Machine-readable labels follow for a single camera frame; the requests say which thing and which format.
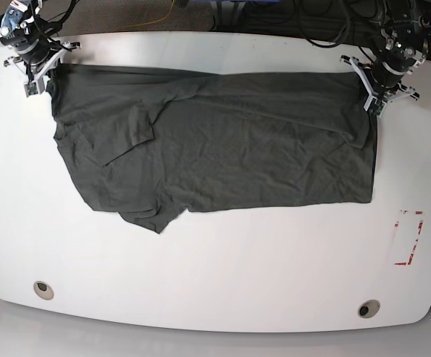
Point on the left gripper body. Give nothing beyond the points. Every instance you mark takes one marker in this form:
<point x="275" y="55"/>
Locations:
<point x="384" y="80"/>

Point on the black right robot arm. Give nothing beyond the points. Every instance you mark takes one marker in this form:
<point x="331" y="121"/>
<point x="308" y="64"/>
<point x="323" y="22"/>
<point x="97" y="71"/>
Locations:
<point x="23" y="30"/>

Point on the right table cable grommet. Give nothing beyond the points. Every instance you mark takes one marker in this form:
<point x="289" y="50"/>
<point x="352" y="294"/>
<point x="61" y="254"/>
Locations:
<point x="368" y="309"/>

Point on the left table cable grommet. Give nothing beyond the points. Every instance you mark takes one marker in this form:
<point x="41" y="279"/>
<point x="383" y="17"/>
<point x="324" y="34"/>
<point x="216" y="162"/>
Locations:
<point x="43" y="290"/>

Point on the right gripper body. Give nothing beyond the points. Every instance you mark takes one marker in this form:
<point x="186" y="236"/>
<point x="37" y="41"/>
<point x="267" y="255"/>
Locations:
<point x="39" y="57"/>

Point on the table cable grommet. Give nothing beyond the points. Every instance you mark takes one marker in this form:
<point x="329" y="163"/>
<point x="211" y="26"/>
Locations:
<point x="43" y="290"/>
<point x="368" y="309"/>

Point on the dark grey t-shirt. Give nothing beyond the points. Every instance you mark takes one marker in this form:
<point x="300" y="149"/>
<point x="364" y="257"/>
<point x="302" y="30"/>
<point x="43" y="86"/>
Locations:
<point x="150" y="145"/>

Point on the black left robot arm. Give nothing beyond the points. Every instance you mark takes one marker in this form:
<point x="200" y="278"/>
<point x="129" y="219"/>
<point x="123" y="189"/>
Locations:
<point x="398" y="43"/>

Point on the red tape rectangle marking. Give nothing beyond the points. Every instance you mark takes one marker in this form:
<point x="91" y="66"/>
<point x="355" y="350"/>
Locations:
<point x="407" y="232"/>

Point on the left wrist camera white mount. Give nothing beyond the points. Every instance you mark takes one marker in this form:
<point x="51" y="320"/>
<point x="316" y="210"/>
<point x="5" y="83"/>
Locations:
<point x="369" y="93"/>

